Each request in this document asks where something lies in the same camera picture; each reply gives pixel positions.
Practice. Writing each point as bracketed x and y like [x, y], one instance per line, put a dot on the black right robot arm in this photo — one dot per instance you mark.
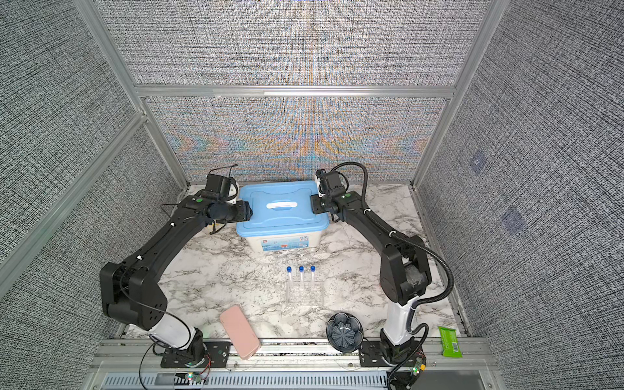
[404, 269]

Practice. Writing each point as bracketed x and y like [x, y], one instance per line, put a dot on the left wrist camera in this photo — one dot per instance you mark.
[220, 188]

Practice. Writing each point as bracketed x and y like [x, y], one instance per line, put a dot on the blue plastic box lid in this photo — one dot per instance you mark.
[283, 208]

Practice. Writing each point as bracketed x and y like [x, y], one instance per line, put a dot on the green wipes packet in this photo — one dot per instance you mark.
[449, 341]

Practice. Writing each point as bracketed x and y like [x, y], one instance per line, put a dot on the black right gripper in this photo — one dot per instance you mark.
[314, 201]

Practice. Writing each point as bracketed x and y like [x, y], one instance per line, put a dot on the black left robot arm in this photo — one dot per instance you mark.
[130, 290]

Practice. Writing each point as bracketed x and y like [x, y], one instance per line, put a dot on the white plastic storage box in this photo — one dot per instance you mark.
[285, 241]

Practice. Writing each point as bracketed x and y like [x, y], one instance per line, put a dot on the black flower-shaped dish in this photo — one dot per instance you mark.
[344, 332]

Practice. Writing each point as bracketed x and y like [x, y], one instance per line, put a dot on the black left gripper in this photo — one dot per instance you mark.
[245, 213]

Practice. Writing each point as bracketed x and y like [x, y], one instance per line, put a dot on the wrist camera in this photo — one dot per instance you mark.
[329, 183]
[220, 188]

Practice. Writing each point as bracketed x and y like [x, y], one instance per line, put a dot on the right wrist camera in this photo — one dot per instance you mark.
[329, 183]

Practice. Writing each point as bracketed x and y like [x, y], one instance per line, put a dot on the clear plastic test tube rack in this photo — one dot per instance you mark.
[306, 300]

